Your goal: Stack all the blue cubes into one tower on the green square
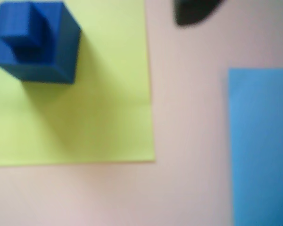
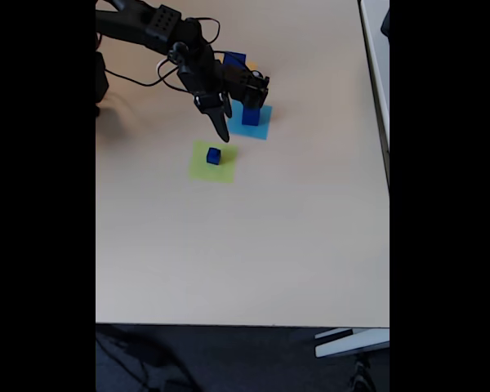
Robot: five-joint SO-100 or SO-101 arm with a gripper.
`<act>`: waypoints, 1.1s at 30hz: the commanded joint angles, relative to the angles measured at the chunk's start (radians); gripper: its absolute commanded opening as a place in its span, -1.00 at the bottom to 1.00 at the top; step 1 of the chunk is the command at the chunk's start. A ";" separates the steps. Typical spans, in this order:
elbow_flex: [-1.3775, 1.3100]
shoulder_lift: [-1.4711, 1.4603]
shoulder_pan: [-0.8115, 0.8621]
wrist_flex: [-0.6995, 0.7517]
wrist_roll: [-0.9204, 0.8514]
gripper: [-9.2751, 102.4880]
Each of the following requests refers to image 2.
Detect medium blue cube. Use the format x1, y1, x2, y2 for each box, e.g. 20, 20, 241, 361
241, 106, 261, 126

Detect blue paper square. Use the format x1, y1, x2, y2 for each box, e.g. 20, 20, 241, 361
226, 100, 274, 141

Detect green paper square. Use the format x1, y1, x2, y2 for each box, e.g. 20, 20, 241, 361
188, 140, 238, 184

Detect large blue cube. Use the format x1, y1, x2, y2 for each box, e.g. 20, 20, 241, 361
222, 51, 247, 69

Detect white table foot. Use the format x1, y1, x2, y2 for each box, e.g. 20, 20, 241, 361
314, 327, 390, 359

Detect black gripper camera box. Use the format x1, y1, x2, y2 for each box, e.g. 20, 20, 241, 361
224, 65, 270, 110

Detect thin arm servo wire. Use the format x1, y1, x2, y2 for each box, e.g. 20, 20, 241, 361
156, 56, 193, 96

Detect black floor cables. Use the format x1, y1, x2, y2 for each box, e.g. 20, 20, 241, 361
96, 326, 197, 392

